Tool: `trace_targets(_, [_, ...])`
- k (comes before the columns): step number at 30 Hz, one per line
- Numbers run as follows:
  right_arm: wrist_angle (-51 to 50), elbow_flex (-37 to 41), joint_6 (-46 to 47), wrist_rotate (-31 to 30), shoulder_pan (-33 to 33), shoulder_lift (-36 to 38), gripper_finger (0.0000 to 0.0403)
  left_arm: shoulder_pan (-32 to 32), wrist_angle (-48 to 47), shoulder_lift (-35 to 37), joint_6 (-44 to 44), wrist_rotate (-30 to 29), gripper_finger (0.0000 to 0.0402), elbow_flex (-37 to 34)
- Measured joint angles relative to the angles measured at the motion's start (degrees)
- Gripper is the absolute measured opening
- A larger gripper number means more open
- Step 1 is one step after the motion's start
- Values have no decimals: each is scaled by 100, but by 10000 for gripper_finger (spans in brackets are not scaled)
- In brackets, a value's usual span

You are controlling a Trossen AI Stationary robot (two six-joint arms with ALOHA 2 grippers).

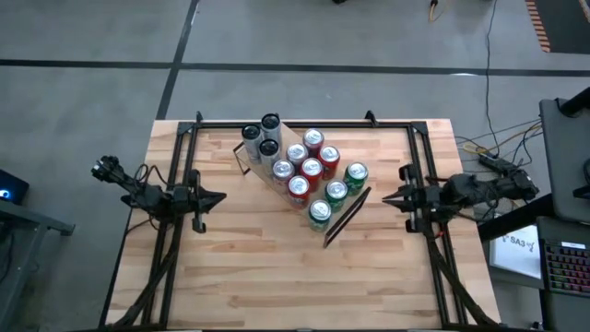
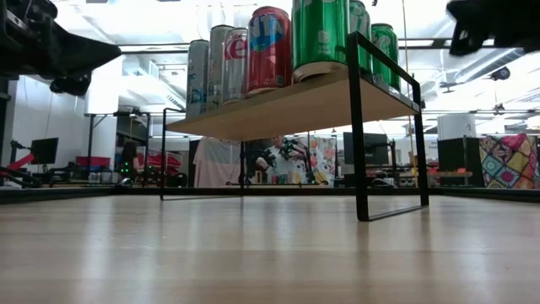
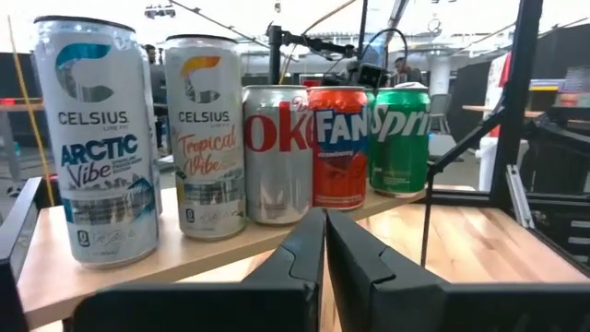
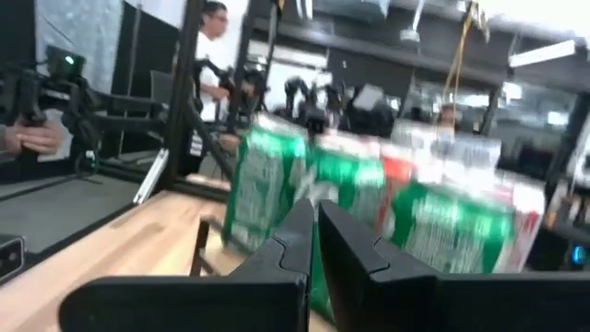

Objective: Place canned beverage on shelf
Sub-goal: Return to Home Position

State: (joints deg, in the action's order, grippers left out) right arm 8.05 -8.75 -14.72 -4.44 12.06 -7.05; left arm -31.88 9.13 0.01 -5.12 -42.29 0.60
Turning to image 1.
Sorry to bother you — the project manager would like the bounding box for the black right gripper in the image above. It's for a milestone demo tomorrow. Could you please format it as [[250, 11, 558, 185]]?
[[381, 162, 444, 234]]

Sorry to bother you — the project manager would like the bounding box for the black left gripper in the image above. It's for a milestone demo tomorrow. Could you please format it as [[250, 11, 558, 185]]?
[[173, 168, 229, 234]]

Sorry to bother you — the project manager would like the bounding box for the green Sprite can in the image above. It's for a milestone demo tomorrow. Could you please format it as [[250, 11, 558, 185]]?
[[307, 198, 333, 233], [324, 179, 349, 213], [343, 160, 370, 197]]

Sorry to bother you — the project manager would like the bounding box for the tall can black lid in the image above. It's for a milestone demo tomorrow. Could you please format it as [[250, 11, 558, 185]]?
[[241, 123, 264, 165], [257, 137, 281, 177]]

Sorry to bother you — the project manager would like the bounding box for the silver Diet Coke can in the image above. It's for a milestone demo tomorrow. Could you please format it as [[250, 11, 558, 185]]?
[[271, 159, 296, 193], [302, 127, 325, 156], [286, 142, 310, 168]]

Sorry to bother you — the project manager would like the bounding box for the red Fanta can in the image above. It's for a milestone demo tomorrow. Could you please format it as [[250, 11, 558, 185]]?
[[300, 157, 325, 191], [317, 145, 341, 181], [287, 174, 312, 209]]

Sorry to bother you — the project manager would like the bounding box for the white blue Celsius can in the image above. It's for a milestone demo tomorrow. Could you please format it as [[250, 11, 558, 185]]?
[[260, 113, 283, 145]]

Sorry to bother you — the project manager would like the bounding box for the black power strip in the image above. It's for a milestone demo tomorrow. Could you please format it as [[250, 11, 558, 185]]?
[[478, 151, 518, 175]]

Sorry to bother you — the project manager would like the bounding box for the black desk support bar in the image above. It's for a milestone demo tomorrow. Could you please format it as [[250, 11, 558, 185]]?
[[477, 192, 554, 243]]

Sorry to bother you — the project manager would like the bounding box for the white paper sign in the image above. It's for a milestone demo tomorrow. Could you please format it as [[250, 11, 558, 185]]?
[[488, 223, 543, 280]]

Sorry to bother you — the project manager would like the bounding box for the grey side desk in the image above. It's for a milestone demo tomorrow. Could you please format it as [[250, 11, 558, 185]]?
[[537, 97, 590, 223]]

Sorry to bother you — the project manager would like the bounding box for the black backlit keyboard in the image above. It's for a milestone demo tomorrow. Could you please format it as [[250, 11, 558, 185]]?
[[542, 239, 590, 299]]

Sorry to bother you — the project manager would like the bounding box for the grey metal stand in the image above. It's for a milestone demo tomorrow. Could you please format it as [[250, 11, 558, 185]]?
[[0, 197, 77, 332]]

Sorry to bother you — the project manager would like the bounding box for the black box blue light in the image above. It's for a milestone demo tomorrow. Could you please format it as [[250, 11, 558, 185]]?
[[0, 168, 30, 207]]

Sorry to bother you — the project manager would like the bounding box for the orange striped floor mat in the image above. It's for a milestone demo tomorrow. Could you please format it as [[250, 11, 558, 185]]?
[[525, 0, 590, 54]]

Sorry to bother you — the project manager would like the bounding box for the black metal table frame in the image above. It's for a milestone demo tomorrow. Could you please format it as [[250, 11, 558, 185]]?
[[142, 110, 466, 329]]

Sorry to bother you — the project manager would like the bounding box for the yellow floor cable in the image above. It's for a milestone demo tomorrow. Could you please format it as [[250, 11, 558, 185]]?
[[460, 122, 545, 158]]

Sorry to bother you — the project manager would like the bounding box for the black cable bundle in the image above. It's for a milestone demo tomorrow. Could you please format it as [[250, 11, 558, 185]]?
[[108, 216, 185, 331], [421, 220, 503, 331]]

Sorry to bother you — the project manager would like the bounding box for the thin black floor cable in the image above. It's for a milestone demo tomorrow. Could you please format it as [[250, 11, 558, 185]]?
[[483, 0, 502, 148]]

